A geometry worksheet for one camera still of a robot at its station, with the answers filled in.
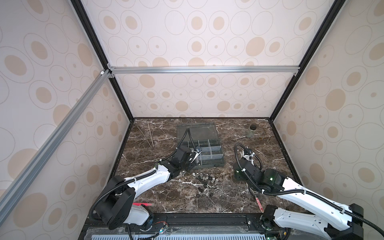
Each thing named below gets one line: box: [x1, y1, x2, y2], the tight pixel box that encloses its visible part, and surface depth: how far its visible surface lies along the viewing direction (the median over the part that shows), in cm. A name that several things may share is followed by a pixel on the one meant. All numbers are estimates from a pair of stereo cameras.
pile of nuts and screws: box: [192, 172, 222, 184], surface depth 89 cm
